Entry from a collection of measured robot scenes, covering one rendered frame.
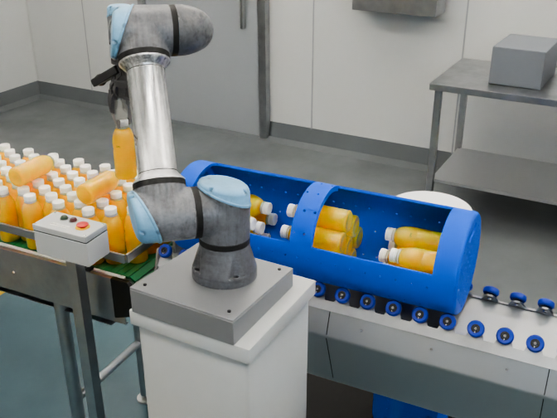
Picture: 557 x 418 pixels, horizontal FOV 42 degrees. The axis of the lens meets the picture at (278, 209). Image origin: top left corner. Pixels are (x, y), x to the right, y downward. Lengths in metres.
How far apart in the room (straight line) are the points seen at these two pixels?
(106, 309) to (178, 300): 0.84
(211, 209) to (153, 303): 0.25
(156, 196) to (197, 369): 0.41
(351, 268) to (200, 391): 0.54
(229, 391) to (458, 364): 0.67
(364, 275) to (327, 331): 0.24
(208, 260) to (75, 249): 0.67
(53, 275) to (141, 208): 1.00
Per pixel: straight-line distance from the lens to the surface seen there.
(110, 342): 3.60
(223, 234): 1.58
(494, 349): 1.99
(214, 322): 1.54
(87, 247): 2.16
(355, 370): 2.20
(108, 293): 2.36
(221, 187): 1.55
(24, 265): 2.57
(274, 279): 1.66
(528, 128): 5.28
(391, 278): 1.93
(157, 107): 1.60
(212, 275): 1.61
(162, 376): 1.76
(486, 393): 2.07
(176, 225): 1.54
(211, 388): 1.68
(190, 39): 1.67
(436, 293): 1.91
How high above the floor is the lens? 2.06
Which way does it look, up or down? 26 degrees down
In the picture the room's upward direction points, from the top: straight up
